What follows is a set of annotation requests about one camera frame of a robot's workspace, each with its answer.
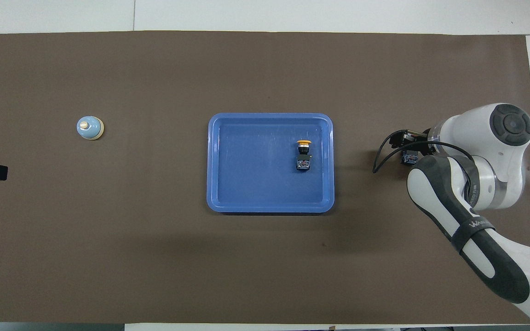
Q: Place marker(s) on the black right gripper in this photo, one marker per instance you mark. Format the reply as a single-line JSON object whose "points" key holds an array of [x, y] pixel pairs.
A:
{"points": [[410, 140]]}

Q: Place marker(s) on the red push button switch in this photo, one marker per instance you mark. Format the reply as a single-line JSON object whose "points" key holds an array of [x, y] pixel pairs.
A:
{"points": [[410, 159]]}

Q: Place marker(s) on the light blue call bell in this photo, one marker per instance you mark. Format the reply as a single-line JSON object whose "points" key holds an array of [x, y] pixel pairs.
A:
{"points": [[89, 127]]}

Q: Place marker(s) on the yellow push button switch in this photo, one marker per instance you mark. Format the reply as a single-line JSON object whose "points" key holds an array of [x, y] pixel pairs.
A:
{"points": [[303, 158]]}

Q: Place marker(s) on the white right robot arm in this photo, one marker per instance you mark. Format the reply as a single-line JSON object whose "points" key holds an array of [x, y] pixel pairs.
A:
{"points": [[476, 138]]}

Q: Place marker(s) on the blue plastic tray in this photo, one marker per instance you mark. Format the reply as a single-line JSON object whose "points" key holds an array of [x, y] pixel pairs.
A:
{"points": [[256, 184]]}

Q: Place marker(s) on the brown table mat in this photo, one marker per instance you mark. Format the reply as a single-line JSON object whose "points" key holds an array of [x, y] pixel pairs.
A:
{"points": [[154, 253]]}

